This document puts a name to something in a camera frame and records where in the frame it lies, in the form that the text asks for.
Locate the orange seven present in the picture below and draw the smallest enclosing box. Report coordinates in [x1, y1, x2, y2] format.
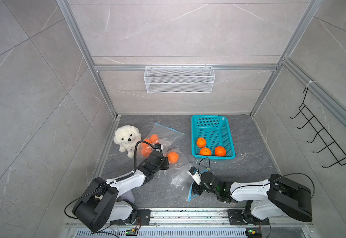
[141, 147, 152, 158]

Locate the clear zip-top bag blue seal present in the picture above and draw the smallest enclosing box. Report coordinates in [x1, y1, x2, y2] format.
[157, 148, 197, 201]

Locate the aluminium mounting rail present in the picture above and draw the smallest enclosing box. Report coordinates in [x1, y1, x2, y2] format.
[65, 207, 313, 229]

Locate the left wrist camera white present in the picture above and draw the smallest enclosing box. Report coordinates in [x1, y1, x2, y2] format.
[154, 143, 162, 152]

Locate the teal plastic basket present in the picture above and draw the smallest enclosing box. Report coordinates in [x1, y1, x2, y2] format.
[191, 115, 235, 160]

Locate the orange three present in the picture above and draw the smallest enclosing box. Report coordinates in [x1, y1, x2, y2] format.
[196, 137, 207, 148]

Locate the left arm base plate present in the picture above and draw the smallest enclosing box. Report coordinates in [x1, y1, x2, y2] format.
[110, 209, 151, 226]

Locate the orange two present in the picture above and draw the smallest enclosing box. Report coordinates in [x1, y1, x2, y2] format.
[199, 147, 212, 156]

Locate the orange five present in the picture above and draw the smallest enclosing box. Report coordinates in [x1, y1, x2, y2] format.
[142, 138, 152, 146]

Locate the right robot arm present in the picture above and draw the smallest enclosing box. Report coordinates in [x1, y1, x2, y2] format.
[188, 168, 313, 225]

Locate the orange six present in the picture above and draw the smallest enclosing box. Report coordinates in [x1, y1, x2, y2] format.
[149, 134, 159, 144]

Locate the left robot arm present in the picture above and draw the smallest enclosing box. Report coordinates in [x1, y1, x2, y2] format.
[72, 150, 169, 233]

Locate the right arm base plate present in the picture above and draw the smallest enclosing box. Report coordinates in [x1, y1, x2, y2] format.
[227, 209, 270, 226]

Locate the black wire hook rack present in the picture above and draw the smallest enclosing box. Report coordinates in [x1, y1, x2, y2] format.
[290, 87, 346, 169]

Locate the orange four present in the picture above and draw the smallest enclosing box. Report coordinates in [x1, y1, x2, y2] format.
[167, 151, 180, 164]

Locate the orange one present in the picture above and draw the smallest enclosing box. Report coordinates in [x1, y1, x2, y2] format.
[214, 146, 227, 157]

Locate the white plush dog toy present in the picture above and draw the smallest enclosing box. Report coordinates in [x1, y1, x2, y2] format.
[113, 125, 141, 158]

